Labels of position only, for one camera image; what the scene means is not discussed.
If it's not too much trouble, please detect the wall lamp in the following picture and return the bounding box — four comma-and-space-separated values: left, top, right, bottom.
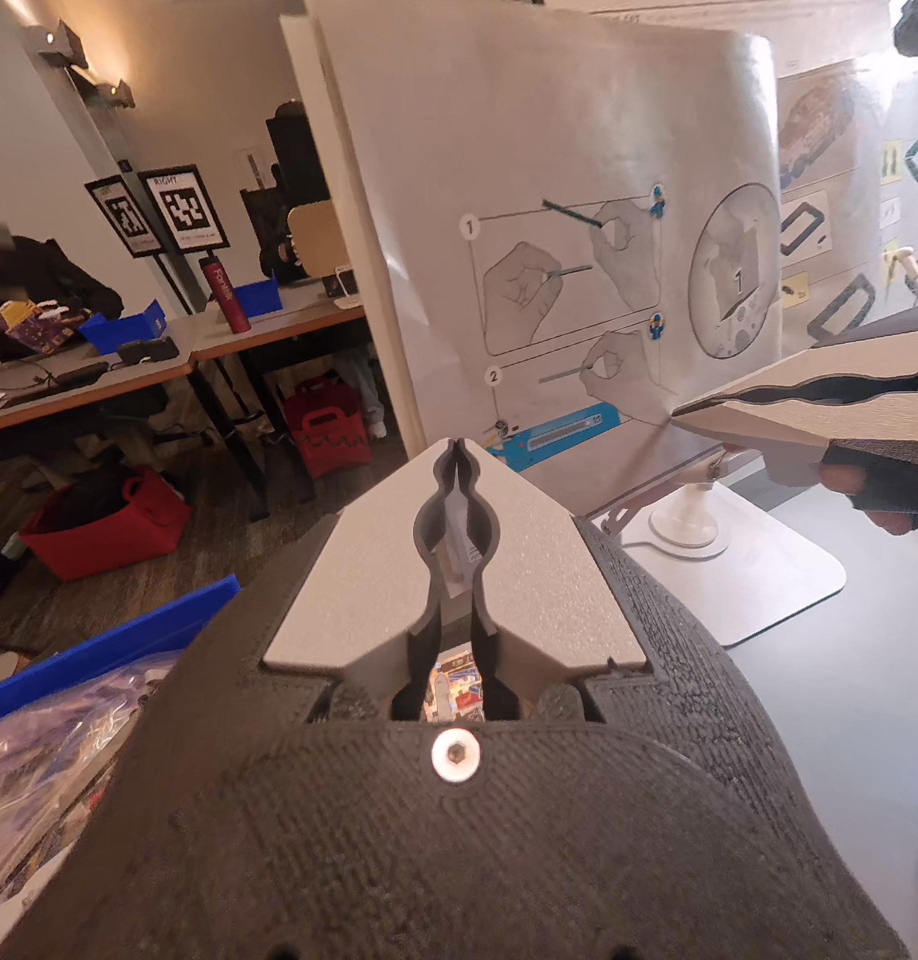
25, 19, 90, 70
84, 75, 138, 111

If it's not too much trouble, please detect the holographic sticker sheet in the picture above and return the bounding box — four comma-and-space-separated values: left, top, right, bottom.
426, 651, 490, 725

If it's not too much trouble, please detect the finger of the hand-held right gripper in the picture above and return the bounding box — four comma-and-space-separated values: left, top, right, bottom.
670, 388, 918, 489
670, 327, 918, 415

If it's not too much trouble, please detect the red felt bag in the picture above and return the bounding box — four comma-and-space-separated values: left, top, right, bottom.
20, 466, 194, 583
281, 377, 374, 481

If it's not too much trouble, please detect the blue plastic bin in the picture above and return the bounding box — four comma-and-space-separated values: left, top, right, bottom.
78, 298, 168, 355
0, 573, 243, 732
230, 279, 284, 318

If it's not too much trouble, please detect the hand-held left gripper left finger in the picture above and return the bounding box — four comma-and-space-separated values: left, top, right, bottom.
261, 436, 462, 705

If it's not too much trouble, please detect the plywood panel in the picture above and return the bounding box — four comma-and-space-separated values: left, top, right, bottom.
286, 199, 355, 282

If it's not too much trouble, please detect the pile of clear lego bags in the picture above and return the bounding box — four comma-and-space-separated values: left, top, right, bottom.
0, 648, 183, 901

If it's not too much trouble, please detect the lego instruction booklet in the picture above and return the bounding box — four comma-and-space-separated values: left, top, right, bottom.
279, 0, 918, 475

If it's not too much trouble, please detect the black white marker sign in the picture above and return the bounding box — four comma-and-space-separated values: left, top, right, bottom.
84, 174, 164, 260
138, 163, 231, 255

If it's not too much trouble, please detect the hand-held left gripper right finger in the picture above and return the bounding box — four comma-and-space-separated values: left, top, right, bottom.
459, 436, 649, 700

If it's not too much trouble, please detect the purple yellow toy box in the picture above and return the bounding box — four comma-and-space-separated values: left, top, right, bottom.
0, 298, 85, 355

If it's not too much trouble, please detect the red drink bottle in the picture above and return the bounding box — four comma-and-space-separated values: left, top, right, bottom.
198, 253, 252, 336

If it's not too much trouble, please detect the black desk device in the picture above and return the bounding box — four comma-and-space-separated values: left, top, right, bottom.
116, 336, 181, 369

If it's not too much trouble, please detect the grey office desk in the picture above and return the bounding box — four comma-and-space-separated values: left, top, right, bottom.
0, 341, 198, 436
166, 281, 370, 361

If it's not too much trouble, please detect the white book stand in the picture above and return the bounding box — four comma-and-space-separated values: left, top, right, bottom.
590, 442, 848, 650

